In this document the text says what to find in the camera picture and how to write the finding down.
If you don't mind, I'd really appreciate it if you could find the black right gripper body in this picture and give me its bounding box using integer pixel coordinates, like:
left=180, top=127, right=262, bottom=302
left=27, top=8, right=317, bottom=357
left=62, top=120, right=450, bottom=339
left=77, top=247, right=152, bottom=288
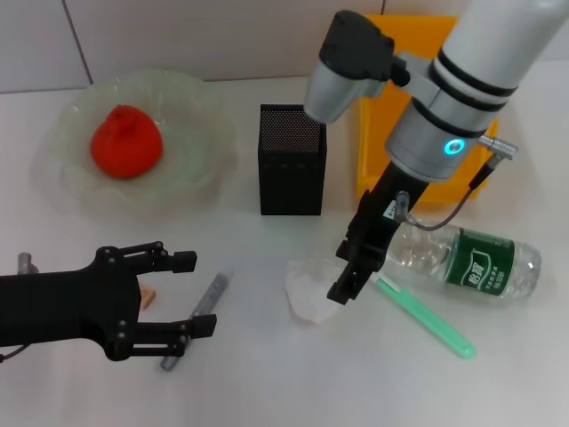
left=344, top=160, right=433, bottom=270

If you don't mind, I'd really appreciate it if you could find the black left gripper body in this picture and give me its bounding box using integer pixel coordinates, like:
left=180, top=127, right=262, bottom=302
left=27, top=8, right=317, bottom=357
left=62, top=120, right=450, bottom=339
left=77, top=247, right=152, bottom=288
left=0, top=246, right=142, bottom=363

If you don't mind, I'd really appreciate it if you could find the white paper ball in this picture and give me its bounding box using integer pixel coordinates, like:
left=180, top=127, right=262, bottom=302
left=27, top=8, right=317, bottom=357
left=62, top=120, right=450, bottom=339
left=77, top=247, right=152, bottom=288
left=284, top=254, right=353, bottom=329

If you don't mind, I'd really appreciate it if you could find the clear green-label water bottle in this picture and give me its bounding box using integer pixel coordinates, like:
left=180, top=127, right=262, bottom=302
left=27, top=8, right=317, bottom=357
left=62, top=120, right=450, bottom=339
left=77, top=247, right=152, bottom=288
left=380, top=219, right=542, bottom=304

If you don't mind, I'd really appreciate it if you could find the orange fruit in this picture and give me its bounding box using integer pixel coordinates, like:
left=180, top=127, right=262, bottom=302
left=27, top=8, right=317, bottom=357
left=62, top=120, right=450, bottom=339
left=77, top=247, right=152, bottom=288
left=90, top=103, right=165, bottom=181

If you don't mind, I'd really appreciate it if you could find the silver grey pen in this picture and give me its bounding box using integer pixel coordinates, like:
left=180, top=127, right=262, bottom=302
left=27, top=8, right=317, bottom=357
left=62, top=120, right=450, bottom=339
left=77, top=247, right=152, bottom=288
left=159, top=268, right=236, bottom=373

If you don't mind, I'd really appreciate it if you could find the small beige eraser block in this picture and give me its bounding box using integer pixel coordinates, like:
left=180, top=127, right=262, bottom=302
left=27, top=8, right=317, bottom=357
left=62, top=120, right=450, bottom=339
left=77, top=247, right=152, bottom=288
left=139, top=285, right=158, bottom=311

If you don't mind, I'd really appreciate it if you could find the black mesh pen holder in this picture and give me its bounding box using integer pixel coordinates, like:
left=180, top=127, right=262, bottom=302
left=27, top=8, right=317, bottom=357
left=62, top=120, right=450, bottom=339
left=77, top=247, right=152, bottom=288
left=256, top=103, right=328, bottom=217

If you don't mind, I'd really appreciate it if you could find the pale green glass fruit plate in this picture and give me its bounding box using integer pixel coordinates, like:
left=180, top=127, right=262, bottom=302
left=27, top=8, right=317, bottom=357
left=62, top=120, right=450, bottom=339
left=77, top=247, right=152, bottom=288
left=31, top=68, right=239, bottom=220

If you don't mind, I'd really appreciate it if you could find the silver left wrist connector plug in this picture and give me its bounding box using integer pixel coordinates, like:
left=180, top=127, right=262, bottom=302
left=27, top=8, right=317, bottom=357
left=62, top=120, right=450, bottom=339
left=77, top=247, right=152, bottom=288
left=17, top=252, right=40, bottom=276

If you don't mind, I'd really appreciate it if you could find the yellow plastic bin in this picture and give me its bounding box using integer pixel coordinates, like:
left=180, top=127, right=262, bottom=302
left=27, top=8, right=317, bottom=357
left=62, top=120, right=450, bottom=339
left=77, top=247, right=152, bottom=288
left=354, top=14, right=500, bottom=205

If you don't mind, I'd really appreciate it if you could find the green toothbrush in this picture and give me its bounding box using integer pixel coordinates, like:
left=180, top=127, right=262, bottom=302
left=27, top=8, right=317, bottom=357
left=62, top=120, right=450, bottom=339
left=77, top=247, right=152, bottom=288
left=369, top=271, right=477, bottom=360

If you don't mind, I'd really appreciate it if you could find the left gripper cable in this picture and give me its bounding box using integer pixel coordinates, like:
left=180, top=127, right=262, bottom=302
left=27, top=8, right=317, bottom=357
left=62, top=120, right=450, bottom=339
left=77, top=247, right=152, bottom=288
left=0, top=342, right=28, bottom=363

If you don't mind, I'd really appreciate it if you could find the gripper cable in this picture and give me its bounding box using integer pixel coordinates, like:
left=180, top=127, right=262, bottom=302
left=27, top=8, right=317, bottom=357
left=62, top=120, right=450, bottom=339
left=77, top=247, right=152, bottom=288
left=0, top=342, right=28, bottom=363
left=394, top=134, right=522, bottom=233

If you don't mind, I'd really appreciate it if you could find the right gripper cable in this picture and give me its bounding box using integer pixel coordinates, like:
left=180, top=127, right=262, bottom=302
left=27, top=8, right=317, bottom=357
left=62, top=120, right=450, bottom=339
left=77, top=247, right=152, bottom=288
left=394, top=134, right=522, bottom=233

